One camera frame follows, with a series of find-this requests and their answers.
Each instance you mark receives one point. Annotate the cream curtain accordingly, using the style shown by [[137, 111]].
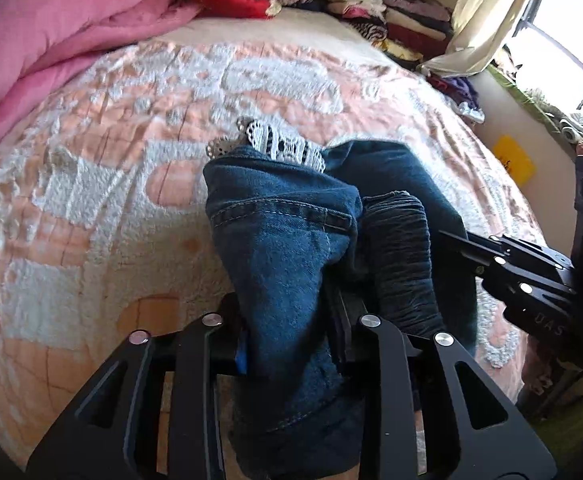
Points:
[[486, 10]]

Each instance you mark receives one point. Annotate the yellow paper on wall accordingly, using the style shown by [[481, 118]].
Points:
[[514, 157]]

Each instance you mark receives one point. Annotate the stack of folded clothes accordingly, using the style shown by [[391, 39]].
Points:
[[396, 15]]

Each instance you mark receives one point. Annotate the patterned cloth on sill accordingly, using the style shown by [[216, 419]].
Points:
[[571, 132]]

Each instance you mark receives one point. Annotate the person's right forearm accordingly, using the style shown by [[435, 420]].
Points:
[[576, 410]]

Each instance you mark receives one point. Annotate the cream bed sheet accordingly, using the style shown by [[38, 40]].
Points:
[[296, 30]]

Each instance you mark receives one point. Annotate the barred window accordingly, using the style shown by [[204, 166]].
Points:
[[571, 10]]

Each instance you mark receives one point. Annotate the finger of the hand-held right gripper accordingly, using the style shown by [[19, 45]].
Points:
[[501, 260]]

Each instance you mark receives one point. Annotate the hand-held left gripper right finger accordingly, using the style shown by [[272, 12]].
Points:
[[344, 330]]

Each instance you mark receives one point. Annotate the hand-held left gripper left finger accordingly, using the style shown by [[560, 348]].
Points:
[[242, 355]]

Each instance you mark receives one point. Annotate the purple clothes heap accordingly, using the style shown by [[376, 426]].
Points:
[[456, 92]]

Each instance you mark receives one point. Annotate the pink quilt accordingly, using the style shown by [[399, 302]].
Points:
[[61, 25]]

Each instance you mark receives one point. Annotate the pink and white printed blanket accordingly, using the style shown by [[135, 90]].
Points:
[[96, 185]]

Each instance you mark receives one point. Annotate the blue denim pants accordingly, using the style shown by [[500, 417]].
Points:
[[281, 250]]

